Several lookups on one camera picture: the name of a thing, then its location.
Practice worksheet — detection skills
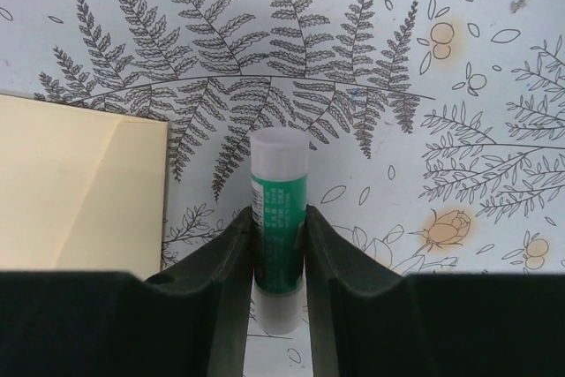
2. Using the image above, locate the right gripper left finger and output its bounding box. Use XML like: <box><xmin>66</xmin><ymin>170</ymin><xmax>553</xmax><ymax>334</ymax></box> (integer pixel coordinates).
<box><xmin>1</xmin><ymin>209</ymin><xmax>252</xmax><ymax>376</ymax></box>

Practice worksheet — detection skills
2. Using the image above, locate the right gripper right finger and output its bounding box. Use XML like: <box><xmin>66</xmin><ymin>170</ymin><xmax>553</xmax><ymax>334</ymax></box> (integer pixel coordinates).
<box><xmin>305</xmin><ymin>207</ymin><xmax>564</xmax><ymax>376</ymax></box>

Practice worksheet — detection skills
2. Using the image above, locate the beige paper envelope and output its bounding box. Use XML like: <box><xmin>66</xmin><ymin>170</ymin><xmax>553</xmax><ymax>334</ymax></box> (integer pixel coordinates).
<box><xmin>1</xmin><ymin>95</ymin><xmax>168</xmax><ymax>278</ymax></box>

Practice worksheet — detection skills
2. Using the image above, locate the green white glue stick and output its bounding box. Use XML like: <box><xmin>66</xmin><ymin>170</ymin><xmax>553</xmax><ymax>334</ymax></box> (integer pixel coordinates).
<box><xmin>251</xmin><ymin>127</ymin><xmax>309</xmax><ymax>336</ymax></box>

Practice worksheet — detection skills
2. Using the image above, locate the floral patterned table mat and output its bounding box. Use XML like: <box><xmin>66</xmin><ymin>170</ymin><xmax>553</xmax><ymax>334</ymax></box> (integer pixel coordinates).
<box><xmin>1</xmin><ymin>0</ymin><xmax>564</xmax><ymax>376</ymax></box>

